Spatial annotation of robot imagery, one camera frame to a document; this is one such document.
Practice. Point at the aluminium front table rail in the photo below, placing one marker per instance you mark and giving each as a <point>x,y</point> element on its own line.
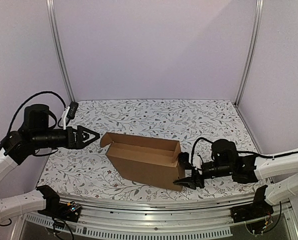
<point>200,219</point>

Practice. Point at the right aluminium corner post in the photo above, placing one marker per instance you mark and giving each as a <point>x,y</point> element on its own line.
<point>259,6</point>

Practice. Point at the brown cardboard box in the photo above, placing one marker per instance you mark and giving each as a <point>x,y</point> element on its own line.
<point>146,160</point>

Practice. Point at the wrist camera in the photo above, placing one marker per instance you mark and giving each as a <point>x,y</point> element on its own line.
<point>190,161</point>
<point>68,115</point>

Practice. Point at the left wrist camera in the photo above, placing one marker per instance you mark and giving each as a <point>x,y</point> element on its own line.
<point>68,115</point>

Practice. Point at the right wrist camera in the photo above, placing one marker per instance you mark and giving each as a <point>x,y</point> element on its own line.
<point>190,161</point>

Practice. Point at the aluminium corner post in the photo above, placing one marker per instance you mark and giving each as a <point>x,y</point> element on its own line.
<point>259,6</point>
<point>50,5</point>

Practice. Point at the floral patterned table mat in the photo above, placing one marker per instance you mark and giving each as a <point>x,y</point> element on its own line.
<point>194,123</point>

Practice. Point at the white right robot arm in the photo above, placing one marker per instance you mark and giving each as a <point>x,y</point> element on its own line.
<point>244,167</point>

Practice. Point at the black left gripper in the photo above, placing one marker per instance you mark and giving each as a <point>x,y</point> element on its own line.
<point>79,143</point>

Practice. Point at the left aluminium corner post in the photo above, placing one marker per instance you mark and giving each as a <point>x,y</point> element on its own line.
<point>50,5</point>

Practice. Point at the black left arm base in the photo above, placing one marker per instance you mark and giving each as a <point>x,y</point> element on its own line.
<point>55,208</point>

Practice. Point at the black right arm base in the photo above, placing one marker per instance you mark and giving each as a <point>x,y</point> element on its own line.
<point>258,208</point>

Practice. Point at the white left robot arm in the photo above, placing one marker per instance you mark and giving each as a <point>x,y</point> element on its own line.
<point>15,148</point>

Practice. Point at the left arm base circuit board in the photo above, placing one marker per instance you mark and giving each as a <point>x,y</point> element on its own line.
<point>72,207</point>

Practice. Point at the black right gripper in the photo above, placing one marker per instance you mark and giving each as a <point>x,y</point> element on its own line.
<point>197,175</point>

